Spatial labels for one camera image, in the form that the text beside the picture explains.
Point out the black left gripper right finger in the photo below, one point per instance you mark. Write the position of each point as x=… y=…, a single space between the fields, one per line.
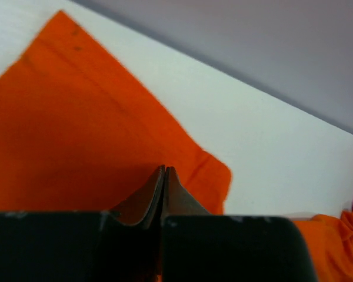
x=199 y=246

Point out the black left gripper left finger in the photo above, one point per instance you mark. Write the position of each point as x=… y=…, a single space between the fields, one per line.
x=119 y=244

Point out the orange t-shirt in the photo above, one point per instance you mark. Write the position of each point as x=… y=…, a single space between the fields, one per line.
x=78 y=131

